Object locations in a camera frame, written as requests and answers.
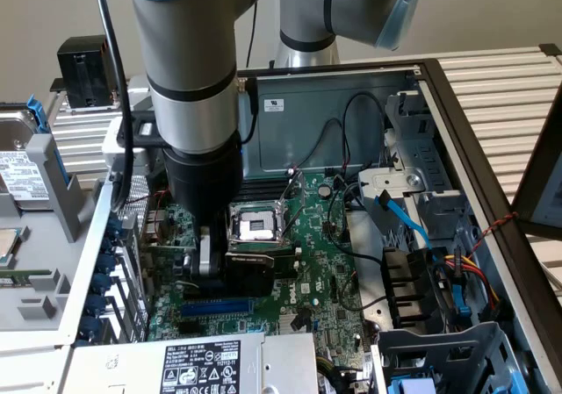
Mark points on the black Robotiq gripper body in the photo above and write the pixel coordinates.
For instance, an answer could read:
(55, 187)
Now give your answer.
(204, 179)

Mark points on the green graphics card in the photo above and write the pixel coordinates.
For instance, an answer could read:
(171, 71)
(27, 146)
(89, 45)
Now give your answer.
(248, 275)

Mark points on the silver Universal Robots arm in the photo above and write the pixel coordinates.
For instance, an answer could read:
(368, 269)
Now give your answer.
(189, 52)

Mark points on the blue expansion slot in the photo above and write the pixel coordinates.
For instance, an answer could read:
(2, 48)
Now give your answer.
(215, 308)

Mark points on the CPU socket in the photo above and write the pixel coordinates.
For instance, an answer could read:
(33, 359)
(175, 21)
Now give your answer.
(257, 229)

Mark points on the short black expansion slot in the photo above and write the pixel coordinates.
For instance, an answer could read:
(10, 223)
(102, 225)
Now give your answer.
(188, 328)

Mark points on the installed black RAM stick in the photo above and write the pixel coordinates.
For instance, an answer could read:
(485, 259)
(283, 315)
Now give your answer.
(287, 264)

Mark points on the open metal socket cover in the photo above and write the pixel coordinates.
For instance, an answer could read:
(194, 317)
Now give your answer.
(293, 196)

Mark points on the blue slot retention clip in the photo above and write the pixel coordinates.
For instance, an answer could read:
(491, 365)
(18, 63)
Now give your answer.
(99, 282)
(94, 303)
(105, 262)
(88, 324)
(112, 229)

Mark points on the silver chipset heatsink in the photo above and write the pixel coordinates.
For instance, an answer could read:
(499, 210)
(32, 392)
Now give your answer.
(292, 324)

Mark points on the green Dell motherboard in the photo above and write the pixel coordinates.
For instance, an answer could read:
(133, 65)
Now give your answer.
(316, 236)

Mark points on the open grey PC case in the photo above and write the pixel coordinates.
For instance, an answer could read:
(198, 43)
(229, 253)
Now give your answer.
(307, 122)

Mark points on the round coin battery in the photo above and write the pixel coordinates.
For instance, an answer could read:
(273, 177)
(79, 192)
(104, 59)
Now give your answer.
(325, 190)

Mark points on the silver power supply unit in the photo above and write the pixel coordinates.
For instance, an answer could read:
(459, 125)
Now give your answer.
(131, 367)

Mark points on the black plastic box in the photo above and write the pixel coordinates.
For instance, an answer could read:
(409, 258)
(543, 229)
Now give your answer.
(81, 73)

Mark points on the grey parts rack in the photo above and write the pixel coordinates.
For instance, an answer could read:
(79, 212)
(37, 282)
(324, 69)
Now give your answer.
(39, 245)

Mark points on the loose green RAM stick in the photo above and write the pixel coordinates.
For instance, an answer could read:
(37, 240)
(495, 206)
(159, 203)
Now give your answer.
(26, 277)

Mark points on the silver hard disk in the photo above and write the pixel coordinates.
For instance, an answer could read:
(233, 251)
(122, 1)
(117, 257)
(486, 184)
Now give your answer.
(17, 174)

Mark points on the black plastic fan shroud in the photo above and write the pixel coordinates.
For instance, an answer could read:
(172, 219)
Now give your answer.
(404, 280)

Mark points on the silver CPU chip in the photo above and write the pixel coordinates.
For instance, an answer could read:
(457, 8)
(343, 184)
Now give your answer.
(9, 247)

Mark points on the silver disk bay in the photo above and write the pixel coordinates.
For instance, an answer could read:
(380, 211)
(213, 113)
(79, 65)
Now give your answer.
(417, 179)

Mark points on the grey metal disk cage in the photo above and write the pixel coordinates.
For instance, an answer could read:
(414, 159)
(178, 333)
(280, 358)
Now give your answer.
(439, 346)

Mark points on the black framed panel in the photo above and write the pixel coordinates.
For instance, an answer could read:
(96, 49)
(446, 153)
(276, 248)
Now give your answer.
(533, 183)

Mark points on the black table end cap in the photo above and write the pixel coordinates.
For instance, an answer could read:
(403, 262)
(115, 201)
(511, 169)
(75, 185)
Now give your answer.
(551, 51)

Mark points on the blue disk bracket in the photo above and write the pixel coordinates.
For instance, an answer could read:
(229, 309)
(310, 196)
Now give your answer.
(37, 113)

